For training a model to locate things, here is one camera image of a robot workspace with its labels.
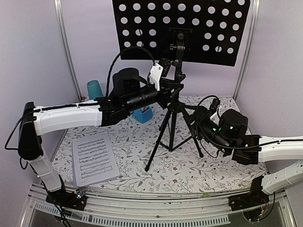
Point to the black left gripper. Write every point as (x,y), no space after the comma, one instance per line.
(166,88)

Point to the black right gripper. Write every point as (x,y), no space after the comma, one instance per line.
(194,126)

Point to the black music stand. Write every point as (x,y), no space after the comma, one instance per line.
(178,31)

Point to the sheet music booklet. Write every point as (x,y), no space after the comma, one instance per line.
(93,160)

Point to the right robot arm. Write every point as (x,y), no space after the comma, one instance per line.
(229,137)

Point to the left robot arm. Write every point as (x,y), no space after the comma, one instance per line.
(130,92)

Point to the blue metronome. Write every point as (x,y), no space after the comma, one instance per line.
(143,115)

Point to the floral table mat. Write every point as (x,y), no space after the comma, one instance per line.
(179,171)

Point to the teal ceramic vase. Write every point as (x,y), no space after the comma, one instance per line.
(94,89)

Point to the green tape piece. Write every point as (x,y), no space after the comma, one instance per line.
(205,195)

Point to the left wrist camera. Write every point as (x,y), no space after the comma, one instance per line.
(157,71)

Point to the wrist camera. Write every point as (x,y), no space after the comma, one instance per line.
(157,71)
(215,108)

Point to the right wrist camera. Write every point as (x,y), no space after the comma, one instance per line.
(215,108)

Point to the aluminium frame post right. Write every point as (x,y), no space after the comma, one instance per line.
(255,4)

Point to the aluminium front rail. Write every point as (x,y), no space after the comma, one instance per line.
(111,208)

